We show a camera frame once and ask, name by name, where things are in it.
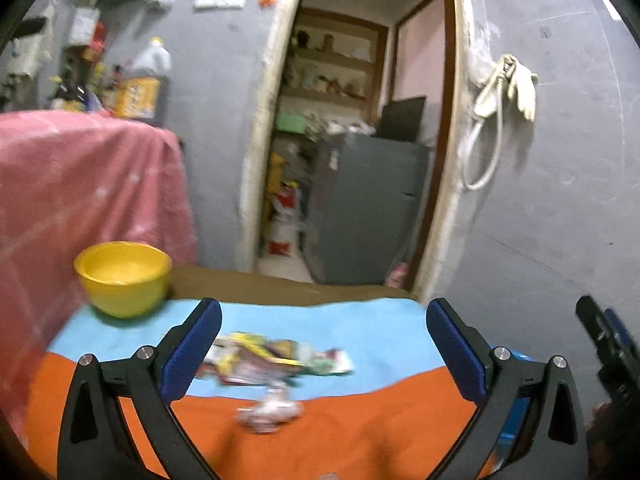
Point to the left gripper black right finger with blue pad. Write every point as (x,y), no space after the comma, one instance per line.
(527,422)

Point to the colourful snack wrapper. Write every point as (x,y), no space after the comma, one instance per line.
(247,359)

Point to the yellow plastic bowl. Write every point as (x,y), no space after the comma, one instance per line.
(124,279)

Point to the blue orange table cloth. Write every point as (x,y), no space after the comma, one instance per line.
(394,417)

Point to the brown table cover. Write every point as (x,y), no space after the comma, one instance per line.
(196,282)

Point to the red white sack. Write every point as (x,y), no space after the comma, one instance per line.
(283,221)

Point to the pink checked cloth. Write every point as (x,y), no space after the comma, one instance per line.
(70,181)

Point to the grey refrigerator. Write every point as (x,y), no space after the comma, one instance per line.
(365,197)

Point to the large oil bottle yellow label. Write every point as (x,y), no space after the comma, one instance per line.
(143,92)

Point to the black monitor on fridge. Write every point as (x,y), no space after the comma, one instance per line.
(401,120)

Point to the wooden shelf unit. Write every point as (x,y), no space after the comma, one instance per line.
(334,68)

